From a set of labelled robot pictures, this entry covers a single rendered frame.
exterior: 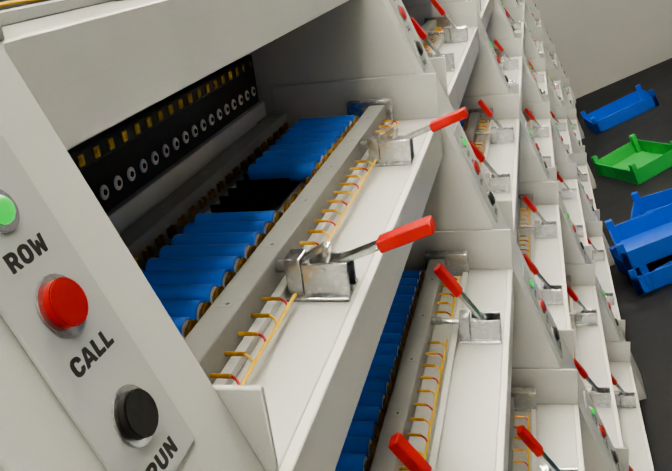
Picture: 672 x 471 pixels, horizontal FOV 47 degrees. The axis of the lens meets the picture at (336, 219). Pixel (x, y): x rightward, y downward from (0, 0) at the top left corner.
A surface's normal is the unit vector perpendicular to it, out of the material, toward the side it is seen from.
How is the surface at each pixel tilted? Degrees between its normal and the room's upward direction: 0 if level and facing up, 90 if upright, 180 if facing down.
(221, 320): 21
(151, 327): 90
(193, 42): 111
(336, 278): 90
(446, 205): 90
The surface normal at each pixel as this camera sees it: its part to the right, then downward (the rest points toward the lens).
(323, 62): -0.23, 0.37
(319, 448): 0.97, -0.04
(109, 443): 0.86, -0.36
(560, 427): -0.13, -0.93
